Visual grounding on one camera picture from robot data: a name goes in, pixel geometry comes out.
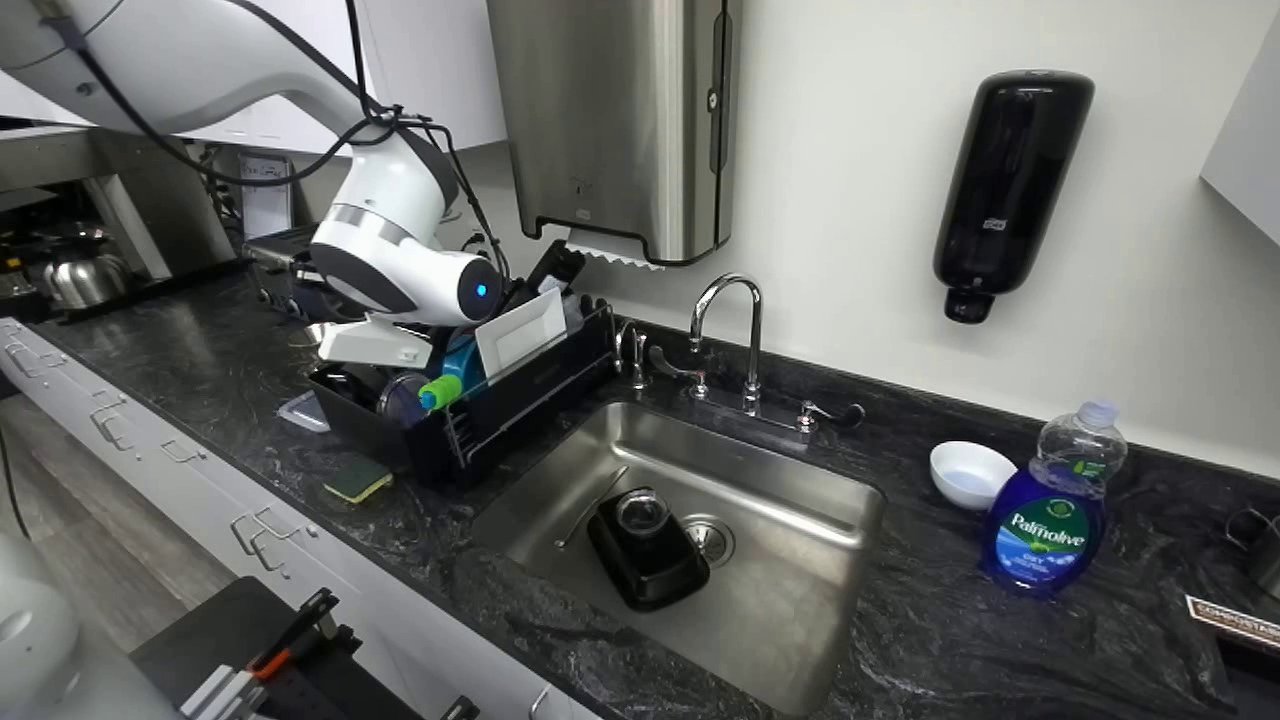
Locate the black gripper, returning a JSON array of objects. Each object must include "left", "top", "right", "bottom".
[{"left": 284, "top": 271, "right": 368, "bottom": 325}]

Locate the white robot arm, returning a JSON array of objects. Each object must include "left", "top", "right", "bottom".
[{"left": 0, "top": 0, "right": 513, "bottom": 328}]

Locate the black dish rack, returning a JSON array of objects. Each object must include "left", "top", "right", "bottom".
[{"left": 309, "top": 238, "right": 616, "bottom": 485}]

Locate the chrome sink faucet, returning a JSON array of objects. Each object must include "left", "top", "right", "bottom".
[{"left": 611, "top": 271, "right": 868, "bottom": 454}]

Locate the black container in sink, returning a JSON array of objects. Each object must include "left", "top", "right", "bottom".
[{"left": 587, "top": 486, "right": 707, "bottom": 610}]

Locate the stainless steel sink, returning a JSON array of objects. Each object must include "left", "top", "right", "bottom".
[{"left": 478, "top": 400, "right": 882, "bottom": 715}]

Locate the blue dish soap bottle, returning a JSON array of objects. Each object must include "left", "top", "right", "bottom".
[{"left": 986, "top": 400, "right": 1130, "bottom": 595}]

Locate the blue plastic bowl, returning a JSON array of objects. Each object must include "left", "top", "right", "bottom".
[{"left": 439, "top": 338, "right": 486, "bottom": 390}]

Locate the green bottle cap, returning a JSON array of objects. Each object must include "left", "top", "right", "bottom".
[{"left": 416, "top": 377, "right": 464, "bottom": 413}]

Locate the green yellow sponge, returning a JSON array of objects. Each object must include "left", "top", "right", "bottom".
[{"left": 325, "top": 454, "right": 393, "bottom": 505}]

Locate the steel pot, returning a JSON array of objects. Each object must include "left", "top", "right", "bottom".
[{"left": 46, "top": 255, "right": 127, "bottom": 311}]

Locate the steel paper towel dispenser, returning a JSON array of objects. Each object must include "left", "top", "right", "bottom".
[{"left": 487, "top": 0, "right": 739, "bottom": 269}]

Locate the small white bowl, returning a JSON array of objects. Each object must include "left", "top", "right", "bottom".
[{"left": 927, "top": 439, "right": 1018, "bottom": 513}]

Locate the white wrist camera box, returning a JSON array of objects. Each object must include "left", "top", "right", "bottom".
[{"left": 314, "top": 321, "right": 431, "bottom": 367}]

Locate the black wall soap dispenser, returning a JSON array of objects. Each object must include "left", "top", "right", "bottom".
[{"left": 931, "top": 72, "right": 1096, "bottom": 325}]

